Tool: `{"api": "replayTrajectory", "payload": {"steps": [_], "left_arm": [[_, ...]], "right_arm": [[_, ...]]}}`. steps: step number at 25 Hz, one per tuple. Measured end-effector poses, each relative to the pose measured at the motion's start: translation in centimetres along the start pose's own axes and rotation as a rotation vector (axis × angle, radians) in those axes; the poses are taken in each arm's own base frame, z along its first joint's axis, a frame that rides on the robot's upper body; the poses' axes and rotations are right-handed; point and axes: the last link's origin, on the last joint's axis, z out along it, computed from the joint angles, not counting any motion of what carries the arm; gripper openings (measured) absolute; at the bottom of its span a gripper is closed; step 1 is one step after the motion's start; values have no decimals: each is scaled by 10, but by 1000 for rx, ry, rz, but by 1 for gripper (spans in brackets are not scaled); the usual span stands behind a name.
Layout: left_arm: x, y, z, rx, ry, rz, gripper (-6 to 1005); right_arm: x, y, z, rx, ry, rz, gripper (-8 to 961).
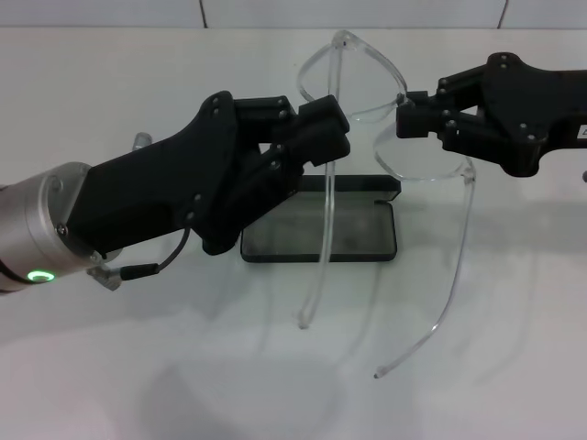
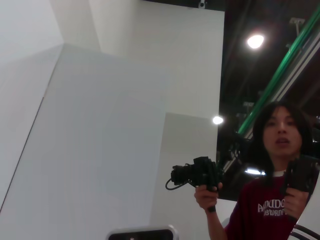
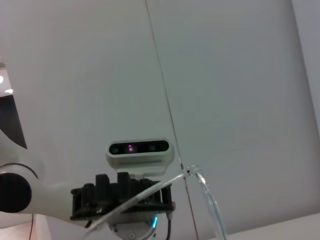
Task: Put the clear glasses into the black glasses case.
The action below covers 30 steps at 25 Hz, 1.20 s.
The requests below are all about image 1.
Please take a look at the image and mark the clear transparent glasses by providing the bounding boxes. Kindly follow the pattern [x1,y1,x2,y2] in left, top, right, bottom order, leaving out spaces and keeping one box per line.
[292,29,479,381]

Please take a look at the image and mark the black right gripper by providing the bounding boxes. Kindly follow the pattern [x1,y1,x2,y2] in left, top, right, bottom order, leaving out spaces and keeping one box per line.
[394,51,587,178]

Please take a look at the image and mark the black glasses case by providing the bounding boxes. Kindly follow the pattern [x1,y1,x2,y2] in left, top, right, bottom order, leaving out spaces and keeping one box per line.
[239,173,401,265]

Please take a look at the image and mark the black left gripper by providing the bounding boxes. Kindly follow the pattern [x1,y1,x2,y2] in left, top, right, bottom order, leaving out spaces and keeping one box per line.
[66,90,352,256]

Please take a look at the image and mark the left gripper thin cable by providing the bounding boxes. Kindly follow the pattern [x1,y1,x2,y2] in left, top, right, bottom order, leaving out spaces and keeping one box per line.
[86,223,192,291]

